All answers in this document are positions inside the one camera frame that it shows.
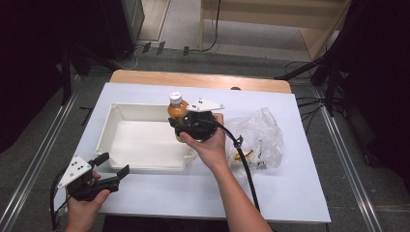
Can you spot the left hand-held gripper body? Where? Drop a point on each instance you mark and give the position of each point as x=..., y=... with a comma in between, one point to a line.
x=87, y=187

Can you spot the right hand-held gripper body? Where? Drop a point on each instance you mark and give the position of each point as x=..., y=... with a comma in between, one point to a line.
x=196, y=125

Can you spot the orange drink bottle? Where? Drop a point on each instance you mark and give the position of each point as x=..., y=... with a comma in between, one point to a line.
x=177, y=109

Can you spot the white plastic tray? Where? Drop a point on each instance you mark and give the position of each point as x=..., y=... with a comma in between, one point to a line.
x=141, y=141

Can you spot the clear plastic bag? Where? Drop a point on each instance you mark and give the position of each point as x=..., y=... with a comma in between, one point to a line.
x=264, y=138

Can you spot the person's right hand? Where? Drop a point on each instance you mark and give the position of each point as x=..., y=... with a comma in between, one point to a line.
x=209, y=148

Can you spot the person's left hand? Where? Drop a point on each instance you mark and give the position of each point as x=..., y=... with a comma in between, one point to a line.
x=83, y=212

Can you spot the white board sheet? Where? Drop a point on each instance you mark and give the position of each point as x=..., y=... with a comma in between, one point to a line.
x=161, y=193

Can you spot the wooden board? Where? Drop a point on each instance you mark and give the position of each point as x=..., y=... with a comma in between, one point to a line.
x=180, y=79

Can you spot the dark round table grommet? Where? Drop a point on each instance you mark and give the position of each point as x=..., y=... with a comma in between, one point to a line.
x=235, y=88

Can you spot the black power plug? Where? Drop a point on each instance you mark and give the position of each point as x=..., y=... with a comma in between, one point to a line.
x=160, y=47
x=146, y=47

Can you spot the black cabinet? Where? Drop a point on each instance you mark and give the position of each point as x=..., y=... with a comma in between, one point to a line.
x=125, y=25

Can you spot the light wooden shelf unit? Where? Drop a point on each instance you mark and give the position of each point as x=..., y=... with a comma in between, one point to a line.
x=257, y=16

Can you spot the black tripod stand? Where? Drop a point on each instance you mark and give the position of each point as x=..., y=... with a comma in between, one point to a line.
x=330, y=87

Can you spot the metal floor rail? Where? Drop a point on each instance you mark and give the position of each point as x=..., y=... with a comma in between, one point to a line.
x=341, y=145
x=48, y=135

